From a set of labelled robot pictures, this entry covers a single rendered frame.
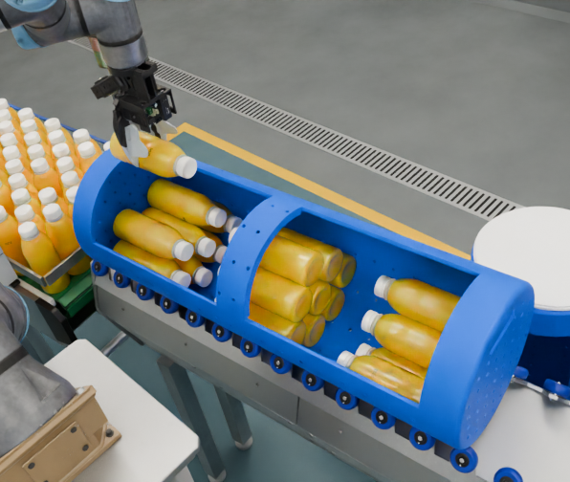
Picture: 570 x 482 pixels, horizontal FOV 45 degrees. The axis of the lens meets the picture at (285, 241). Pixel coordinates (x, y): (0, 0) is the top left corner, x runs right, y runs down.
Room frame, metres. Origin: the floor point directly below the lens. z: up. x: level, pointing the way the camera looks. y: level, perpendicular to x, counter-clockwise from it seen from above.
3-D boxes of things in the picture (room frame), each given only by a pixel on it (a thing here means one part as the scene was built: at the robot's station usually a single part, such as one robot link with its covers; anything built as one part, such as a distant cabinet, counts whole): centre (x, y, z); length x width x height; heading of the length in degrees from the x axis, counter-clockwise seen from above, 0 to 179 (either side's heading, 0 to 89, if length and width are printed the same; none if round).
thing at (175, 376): (1.14, 0.36, 0.31); 0.06 x 0.06 x 0.63; 46
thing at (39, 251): (1.20, 0.56, 0.98); 0.07 x 0.07 x 0.17
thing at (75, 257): (1.29, 0.41, 0.96); 0.40 x 0.01 x 0.03; 136
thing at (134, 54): (1.09, 0.20, 1.50); 0.08 x 0.08 x 0.05
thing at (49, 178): (1.45, 0.57, 0.98); 0.07 x 0.07 x 0.17
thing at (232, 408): (1.24, 0.26, 0.31); 0.06 x 0.06 x 0.63; 46
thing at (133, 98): (1.09, 0.20, 1.42); 0.09 x 0.08 x 0.12; 46
